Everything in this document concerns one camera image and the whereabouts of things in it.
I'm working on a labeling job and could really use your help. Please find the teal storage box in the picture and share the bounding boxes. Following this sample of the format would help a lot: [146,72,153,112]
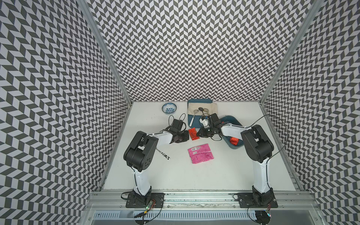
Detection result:
[220,115,244,149]

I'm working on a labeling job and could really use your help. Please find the blue white porcelain bowl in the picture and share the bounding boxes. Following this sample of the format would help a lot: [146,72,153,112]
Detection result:
[161,103,177,115]

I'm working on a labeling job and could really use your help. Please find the pink tea bag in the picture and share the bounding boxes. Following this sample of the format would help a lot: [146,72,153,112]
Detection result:
[188,144,211,157]
[190,152,214,164]

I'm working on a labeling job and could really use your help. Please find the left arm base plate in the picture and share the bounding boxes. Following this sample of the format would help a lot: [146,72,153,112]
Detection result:
[126,191,165,209]

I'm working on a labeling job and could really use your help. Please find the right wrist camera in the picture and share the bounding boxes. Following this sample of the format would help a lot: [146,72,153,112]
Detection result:
[199,116,209,128]

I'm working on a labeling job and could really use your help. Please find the red tea bag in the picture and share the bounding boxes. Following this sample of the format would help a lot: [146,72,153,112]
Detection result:
[230,137,240,146]
[188,127,200,141]

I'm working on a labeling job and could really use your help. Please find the beige folded cloth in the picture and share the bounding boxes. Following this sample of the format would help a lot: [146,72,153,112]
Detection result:
[187,103,218,115]

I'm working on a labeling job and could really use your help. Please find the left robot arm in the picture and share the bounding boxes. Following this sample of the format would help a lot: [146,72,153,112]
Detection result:
[123,119,189,198]

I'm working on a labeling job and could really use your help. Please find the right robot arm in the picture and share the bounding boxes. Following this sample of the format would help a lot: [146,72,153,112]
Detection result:
[197,113,275,207]

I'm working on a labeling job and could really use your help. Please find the teal flat tray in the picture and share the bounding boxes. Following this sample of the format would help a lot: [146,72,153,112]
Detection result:
[187,99,218,128]

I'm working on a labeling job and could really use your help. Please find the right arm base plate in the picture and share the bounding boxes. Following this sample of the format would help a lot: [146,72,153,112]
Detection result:
[236,192,278,209]

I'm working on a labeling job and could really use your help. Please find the white handled spoon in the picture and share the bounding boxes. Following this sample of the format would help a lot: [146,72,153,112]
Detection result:
[189,109,199,127]

